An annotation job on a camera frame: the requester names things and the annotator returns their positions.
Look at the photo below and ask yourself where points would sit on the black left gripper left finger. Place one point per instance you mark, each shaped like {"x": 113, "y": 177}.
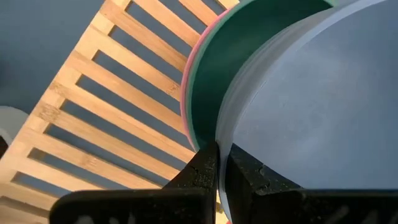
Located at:
{"x": 186, "y": 202}

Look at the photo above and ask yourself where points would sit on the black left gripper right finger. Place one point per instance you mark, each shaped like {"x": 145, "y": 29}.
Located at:
{"x": 255, "y": 202}

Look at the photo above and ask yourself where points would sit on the pink bowl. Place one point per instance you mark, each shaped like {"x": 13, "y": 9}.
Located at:
{"x": 183, "y": 102}

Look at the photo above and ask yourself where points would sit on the blue bowl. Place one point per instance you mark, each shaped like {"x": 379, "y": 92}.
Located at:
{"x": 311, "y": 109}

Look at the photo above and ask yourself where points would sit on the green bowl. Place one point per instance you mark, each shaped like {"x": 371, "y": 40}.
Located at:
{"x": 224, "y": 62}

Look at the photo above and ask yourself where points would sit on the slatted wooden shelf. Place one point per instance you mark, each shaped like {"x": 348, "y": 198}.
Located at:
{"x": 40, "y": 115}

